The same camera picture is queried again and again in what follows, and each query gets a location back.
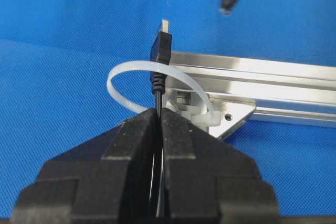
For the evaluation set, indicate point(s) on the vertical aluminium extrusion rail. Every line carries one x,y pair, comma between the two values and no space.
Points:
282,92

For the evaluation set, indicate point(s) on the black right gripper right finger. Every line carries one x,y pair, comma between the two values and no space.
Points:
208,179

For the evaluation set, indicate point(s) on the silver corner bracket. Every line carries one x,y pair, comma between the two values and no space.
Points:
234,114

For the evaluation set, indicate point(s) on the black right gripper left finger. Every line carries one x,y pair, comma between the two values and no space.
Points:
105,178

